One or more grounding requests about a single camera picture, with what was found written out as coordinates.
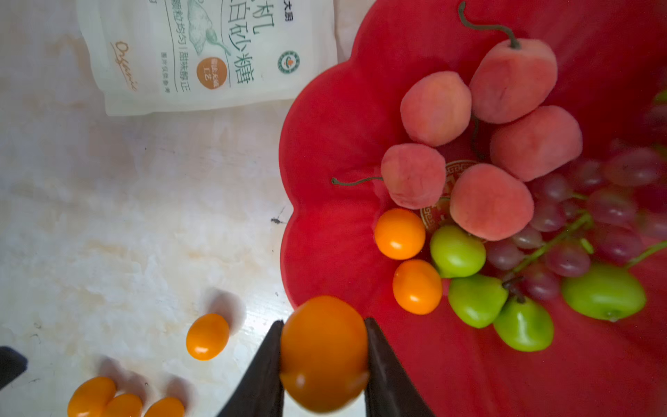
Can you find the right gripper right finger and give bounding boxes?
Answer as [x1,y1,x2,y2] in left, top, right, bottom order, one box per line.
[364,318,434,417]

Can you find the orange fake fruit top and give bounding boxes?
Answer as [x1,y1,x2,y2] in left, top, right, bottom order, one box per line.
[373,208,427,261]

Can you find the pink fake peach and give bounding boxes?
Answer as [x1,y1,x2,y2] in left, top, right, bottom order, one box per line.
[450,163,535,242]
[458,2,558,124]
[490,106,583,182]
[401,71,472,148]
[331,142,447,210]

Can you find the purple fake grape bunch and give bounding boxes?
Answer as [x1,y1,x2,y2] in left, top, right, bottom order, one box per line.
[484,88,667,303]

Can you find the red flower-shaped fruit bowl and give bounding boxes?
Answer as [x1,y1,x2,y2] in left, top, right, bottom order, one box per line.
[280,1,666,416]

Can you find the orange fake fruit cluster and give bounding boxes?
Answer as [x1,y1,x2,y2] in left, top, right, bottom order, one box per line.
[144,397,185,417]
[186,314,230,361]
[279,295,370,414]

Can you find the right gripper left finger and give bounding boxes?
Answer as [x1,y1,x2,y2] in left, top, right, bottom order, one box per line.
[217,321,284,417]

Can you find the small green fake apple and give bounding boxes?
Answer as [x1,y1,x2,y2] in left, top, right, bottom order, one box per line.
[493,295,555,353]

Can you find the green fake pear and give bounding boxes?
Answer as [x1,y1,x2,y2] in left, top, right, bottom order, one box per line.
[430,225,486,279]
[561,262,647,322]
[448,274,509,328]

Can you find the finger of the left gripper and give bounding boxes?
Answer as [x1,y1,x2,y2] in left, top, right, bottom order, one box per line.
[0,346,29,389]

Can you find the orange fake fruit cluster bottom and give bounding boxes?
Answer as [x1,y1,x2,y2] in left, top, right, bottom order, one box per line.
[144,397,185,417]

